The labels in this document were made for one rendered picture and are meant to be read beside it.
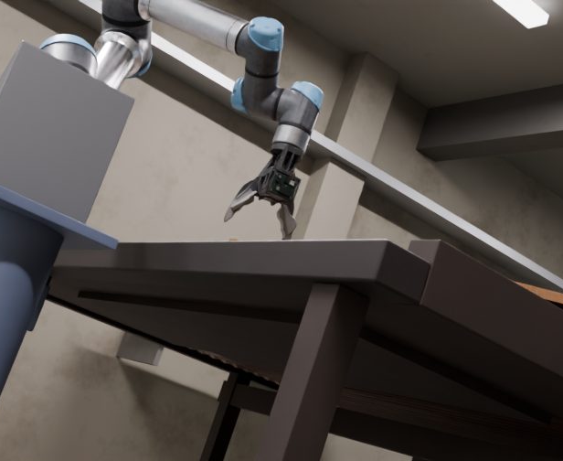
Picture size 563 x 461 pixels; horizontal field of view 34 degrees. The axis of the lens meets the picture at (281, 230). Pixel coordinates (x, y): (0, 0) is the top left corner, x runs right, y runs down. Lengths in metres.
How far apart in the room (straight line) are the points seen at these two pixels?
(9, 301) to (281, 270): 0.48
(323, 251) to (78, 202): 0.52
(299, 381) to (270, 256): 0.23
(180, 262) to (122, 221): 3.59
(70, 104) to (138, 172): 3.62
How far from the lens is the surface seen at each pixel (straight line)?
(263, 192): 1.94
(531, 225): 7.25
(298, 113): 1.99
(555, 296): 1.69
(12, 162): 1.59
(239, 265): 1.43
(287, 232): 1.98
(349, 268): 1.21
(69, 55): 1.78
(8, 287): 1.57
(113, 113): 1.66
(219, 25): 2.02
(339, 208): 5.76
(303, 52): 5.93
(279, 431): 1.23
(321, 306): 1.24
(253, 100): 2.02
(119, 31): 2.18
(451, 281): 1.25
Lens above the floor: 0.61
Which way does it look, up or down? 13 degrees up
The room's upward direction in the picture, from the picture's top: 19 degrees clockwise
